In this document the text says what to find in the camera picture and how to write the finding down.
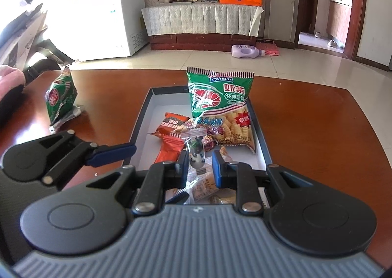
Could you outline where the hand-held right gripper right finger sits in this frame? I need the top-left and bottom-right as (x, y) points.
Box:
(212, 150), (307, 216)

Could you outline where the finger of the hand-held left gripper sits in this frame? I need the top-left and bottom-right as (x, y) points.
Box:
(37, 130), (138, 184)

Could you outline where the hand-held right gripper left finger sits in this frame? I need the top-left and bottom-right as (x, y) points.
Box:
(86, 150), (190, 216)

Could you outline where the clear panda candy packet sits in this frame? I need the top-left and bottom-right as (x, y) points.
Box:
(185, 135), (215, 181)

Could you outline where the tan pastry packet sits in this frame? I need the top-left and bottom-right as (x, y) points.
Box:
(188, 172), (238, 205)

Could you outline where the dark-rimmed white box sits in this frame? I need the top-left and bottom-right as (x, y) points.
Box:
(124, 86), (273, 205)

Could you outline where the green cracker packet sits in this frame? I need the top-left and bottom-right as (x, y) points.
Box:
(45, 65), (83, 127)
(181, 66), (257, 154)

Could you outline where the orange-red snack packet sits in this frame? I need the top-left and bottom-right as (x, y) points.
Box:
(148, 112), (191, 166)

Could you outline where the dark red candy wrapper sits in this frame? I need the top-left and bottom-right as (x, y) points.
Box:
(202, 137), (218, 152)

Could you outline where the dark cloth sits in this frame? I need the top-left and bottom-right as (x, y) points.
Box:
(0, 81), (25, 127)

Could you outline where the pink cloth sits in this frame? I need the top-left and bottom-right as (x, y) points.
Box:
(0, 65), (25, 95)

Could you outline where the black curved object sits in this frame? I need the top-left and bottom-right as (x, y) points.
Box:
(24, 38), (76, 83)

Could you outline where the purple detergent bottle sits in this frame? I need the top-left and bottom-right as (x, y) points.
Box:
(231, 44), (266, 59)

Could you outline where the printed cardboard box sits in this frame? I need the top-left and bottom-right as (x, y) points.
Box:
(0, 2), (48, 68)

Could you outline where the dark wooden television cabinet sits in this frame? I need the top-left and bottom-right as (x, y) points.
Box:
(149, 31), (258, 51)

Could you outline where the white chest freezer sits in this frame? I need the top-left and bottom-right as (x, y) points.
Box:
(72, 0), (145, 63)

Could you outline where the pale patterned tablecloth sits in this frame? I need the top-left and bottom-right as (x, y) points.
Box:
(140, 1), (264, 37)

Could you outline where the wooden kitchen cabinet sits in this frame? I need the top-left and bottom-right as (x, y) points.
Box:
(326, 0), (353, 42)

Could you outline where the brown door frame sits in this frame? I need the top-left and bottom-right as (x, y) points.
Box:
(350, 0), (368, 62)

